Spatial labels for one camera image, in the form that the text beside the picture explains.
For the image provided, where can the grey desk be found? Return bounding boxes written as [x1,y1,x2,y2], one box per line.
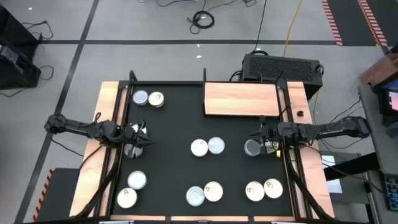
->
[357,83,398,175]

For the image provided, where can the black desk bar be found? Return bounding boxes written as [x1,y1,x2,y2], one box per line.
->
[323,151,381,182]

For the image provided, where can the coiled black cable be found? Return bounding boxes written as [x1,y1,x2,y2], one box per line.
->
[186,10,216,35]

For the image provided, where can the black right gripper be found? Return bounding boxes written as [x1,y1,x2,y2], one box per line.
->
[249,116,284,156]

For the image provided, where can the black floor panel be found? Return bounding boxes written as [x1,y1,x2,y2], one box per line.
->
[0,5,40,47]

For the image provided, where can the black monitor pink screen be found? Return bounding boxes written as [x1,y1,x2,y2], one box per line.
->
[374,81,398,116]

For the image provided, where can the black floor cable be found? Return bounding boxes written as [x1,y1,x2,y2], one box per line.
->
[21,20,54,40]
[0,64,55,98]

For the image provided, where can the black keyboard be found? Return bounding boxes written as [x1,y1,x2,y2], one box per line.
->
[379,173,398,212]

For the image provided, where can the cardboard box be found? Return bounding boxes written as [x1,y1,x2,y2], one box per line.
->
[359,52,398,86]

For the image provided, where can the tuna can green label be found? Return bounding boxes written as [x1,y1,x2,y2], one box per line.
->
[127,170,147,190]
[185,185,206,207]
[124,142,144,160]
[207,136,226,156]
[243,138,262,157]
[132,89,150,107]

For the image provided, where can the yellow cable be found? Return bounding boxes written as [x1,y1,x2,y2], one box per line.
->
[283,0,304,57]

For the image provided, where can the white paper sheet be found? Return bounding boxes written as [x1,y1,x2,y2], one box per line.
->
[321,154,343,194]

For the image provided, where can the black metal rig frame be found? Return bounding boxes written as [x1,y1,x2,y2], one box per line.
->
[70,67,338,224]

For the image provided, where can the black mat orange stripes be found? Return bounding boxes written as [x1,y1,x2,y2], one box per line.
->
[32,167,80,223]
[322,0,398,47]

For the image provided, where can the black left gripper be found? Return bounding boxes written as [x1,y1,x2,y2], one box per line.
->
[117,119,156,158]

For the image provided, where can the black computer case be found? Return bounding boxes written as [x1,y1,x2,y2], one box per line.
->
[241,52,324,100]

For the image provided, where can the wooden shelf board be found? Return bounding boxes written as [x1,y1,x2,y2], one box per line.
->
[203,81,280,118]

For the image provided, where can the thin black hanging cable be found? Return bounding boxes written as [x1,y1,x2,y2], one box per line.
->
[254,0,268,51]

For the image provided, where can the black table mat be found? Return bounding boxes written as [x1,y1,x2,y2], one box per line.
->
[111,82,295,217]

